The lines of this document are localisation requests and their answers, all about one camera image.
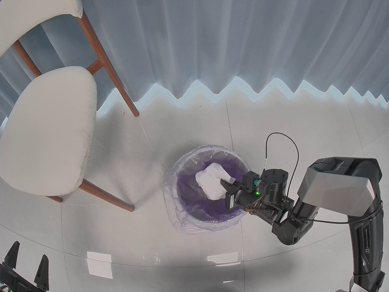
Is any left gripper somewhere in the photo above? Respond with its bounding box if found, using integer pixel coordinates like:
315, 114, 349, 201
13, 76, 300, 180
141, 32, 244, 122
0, 241, 50, 292

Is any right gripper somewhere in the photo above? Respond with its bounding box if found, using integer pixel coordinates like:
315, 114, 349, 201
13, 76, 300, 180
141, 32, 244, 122
219, 180, 259, 210

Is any white paper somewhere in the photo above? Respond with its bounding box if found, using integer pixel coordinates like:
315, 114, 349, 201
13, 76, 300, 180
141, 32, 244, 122
195, 162, 236, 201

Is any purple plastic bag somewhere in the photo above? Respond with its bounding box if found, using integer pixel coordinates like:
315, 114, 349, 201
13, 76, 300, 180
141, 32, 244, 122
162, 145, 253, 235

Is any white trash bin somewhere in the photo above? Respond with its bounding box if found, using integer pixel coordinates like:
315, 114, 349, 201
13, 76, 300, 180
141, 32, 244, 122
170, 146, 250, 231

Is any white cushioned wooden chair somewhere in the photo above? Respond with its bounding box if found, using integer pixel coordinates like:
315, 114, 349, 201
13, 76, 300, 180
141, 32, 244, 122
0, 0, 140, 212

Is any pale blue curtain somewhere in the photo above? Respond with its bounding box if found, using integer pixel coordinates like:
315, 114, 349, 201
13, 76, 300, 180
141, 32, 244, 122
0, 0, 389, 124

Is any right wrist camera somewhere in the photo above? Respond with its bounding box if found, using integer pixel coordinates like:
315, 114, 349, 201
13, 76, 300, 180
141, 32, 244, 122
242, 171, 262, 195

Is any black cable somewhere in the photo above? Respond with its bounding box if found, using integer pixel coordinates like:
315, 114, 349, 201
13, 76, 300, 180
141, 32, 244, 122
265, 133, 301, 195

